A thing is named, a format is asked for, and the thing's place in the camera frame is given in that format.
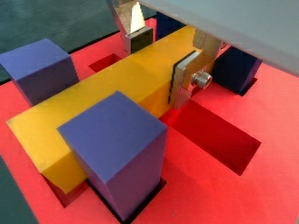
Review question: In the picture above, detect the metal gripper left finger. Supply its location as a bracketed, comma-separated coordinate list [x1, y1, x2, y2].
[107, 0, 153, 54]

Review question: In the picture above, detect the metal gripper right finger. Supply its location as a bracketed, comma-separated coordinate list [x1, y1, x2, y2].
[168, 29, 223, 109]

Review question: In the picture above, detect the long yellow block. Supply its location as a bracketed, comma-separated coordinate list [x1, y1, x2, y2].
[6, 26, 195, 193]

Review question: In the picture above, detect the red board with slots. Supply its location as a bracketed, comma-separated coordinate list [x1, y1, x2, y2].
[0, 17, 299, 224]

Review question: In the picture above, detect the left dark blue post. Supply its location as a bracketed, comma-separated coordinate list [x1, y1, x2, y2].
[155, 12, 185, 39]

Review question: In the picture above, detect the dark blue post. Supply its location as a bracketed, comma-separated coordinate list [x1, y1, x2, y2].
[211, 46, 263, 95]
[155, 12, 185, 39]

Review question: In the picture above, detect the right dark blue post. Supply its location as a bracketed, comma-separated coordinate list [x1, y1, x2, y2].
[211, 46, 263, 95]

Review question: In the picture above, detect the front purple post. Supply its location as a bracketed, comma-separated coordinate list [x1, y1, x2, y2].
[57, 92, 167, 220]

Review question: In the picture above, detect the purple post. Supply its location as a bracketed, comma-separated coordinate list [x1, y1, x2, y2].
[0, 38, 80, 106]
[57, 92, 167, 220]

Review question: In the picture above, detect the rear purple post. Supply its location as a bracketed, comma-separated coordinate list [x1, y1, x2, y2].
[0, 38, 80, 106]

